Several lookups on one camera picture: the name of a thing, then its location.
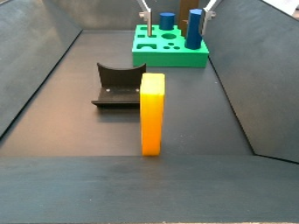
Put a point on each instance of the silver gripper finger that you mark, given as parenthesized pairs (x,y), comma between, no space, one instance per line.
(209,14)
(146,15)

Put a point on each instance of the black curved holder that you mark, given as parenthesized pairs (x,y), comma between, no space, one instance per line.
(120,85)

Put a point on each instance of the short blue cylinder peg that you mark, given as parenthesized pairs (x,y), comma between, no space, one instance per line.
(166,21)

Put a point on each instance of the yellow rectangular block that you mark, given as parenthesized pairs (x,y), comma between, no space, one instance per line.
(152,112)

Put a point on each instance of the brown arch block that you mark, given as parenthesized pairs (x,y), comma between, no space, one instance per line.
(186,6)

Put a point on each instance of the green shape sorting board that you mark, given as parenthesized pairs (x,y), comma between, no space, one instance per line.
(164,49)

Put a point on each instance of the tall blue hexagonal peg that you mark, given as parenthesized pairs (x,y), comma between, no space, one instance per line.
(193,36)

